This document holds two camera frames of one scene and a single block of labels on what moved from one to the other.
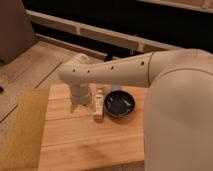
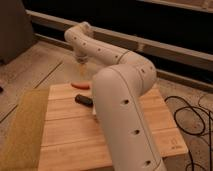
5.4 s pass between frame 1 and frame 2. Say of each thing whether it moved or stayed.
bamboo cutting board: stayed
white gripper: moved
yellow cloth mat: stayed
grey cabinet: stayed
